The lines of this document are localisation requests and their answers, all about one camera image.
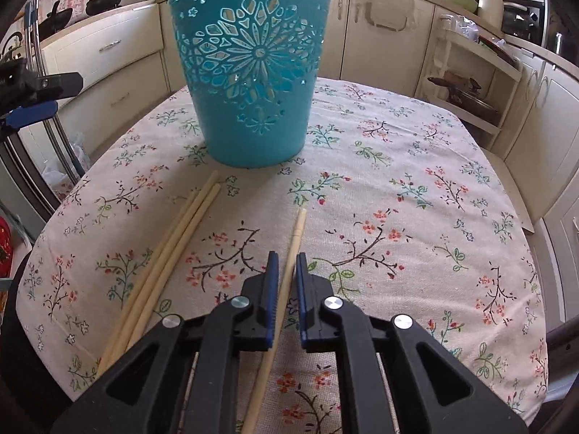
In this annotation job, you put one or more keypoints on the turquoise plastic basket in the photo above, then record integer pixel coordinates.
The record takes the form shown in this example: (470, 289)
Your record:
(253, 135)

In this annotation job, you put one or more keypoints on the light wooden chopstick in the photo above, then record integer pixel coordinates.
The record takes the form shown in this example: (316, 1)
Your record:
(212, 194)
(296, 235)
(209, 180)

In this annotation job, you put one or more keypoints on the black countertop oven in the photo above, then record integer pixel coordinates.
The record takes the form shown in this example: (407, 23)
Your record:
(520, 22)

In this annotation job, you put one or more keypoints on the white thermos jug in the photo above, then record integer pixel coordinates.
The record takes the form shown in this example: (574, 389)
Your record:
(491, 9)

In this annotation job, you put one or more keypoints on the white storage trolley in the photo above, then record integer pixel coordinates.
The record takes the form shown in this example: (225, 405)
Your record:
(497, 65)

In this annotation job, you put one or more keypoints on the red patterned cloth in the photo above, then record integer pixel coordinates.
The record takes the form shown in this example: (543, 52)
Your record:
(5, 244)

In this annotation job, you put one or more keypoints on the black pot with lid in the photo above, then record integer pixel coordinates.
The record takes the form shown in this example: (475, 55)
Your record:
(475, 104)

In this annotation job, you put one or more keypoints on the black wok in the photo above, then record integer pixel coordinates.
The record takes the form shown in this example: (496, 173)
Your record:
(56, 20)

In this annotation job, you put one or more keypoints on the floral tablecloth table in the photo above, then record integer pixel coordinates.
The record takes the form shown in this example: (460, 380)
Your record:
(407, 244)

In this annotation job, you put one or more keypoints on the white plastic bag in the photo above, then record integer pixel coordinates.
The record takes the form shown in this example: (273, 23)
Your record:
(68, 162)

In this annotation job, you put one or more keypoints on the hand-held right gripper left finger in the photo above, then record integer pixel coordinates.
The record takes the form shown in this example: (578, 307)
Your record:
(271, 298)

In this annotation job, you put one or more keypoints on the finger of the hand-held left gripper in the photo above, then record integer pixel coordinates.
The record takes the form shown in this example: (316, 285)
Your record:
(27, 115)
(49, 85)

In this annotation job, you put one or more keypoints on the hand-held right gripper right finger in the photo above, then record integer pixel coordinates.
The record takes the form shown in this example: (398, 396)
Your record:
(302, 298)

